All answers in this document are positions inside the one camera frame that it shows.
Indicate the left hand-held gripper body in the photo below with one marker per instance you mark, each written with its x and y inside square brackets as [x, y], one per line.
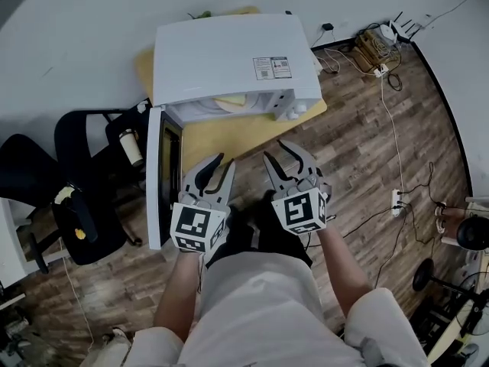
[193, 224]

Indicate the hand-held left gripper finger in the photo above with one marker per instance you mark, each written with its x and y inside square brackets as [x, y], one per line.
[227, 184]
[198, 178]

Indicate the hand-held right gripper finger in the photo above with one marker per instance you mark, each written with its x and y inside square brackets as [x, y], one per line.
[277, 176]
[303, 163]

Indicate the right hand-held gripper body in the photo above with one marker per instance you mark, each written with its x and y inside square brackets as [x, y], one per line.
[302, 208]

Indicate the yellow food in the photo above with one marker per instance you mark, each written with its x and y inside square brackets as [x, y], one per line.
[232, 100]

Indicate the white microwave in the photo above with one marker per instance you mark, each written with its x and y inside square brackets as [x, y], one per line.
[225, 48]

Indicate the person's left forearm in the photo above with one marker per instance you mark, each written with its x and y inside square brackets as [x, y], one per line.
[179, 293]

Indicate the person's right forearm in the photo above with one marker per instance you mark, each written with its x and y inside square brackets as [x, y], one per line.
[340, 270]

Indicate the person's black shorts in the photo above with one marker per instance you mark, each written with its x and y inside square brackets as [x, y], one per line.
[275, 239]

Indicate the white tumbler with dark lid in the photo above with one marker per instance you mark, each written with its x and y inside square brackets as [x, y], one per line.
[130, 147]

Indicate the white plate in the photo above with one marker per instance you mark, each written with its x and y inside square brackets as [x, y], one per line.
[252, 104]

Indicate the person's white shirt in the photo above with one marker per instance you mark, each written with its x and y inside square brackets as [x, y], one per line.
[260, 312]

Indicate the black office chair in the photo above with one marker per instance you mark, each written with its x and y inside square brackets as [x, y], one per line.
[34, 182]
[88, 155]

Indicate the small white power strip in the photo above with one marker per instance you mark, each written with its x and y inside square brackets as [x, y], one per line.
[381, 70]

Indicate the cardboard box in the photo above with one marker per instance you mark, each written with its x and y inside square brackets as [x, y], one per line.
[372, 48]

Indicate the black fan stand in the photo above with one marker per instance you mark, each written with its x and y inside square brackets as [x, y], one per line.
[423, 275]

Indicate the green plant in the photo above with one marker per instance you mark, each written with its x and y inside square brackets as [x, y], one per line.
[202, 14]

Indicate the white router with black antennas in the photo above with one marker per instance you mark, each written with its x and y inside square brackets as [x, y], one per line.
[401, 29]

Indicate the black wall adapter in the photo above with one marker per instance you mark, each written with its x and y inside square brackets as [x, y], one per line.
[327, 26]

